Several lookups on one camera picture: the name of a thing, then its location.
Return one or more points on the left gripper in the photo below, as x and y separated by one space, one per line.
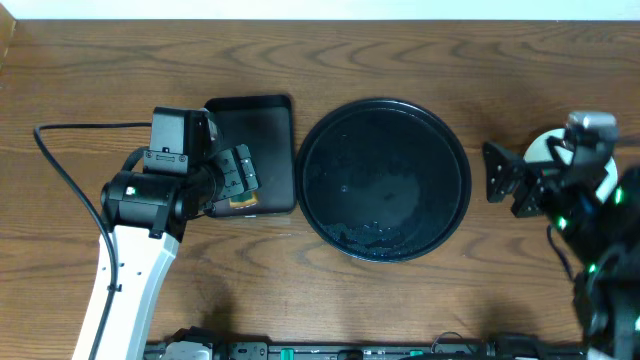
238 171

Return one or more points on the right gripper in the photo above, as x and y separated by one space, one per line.
550 179

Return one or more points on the light green front plate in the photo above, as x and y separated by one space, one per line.
539 152

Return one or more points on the orange green sponge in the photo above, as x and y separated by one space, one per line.
245 200

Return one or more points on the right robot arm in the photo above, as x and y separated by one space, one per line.
606 291

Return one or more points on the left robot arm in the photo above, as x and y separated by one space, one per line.
140 243

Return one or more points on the black rectangular tray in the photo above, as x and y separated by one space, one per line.
265 125

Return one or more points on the black round tray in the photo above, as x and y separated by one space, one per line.
383 180

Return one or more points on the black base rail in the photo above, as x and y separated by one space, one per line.
196 343

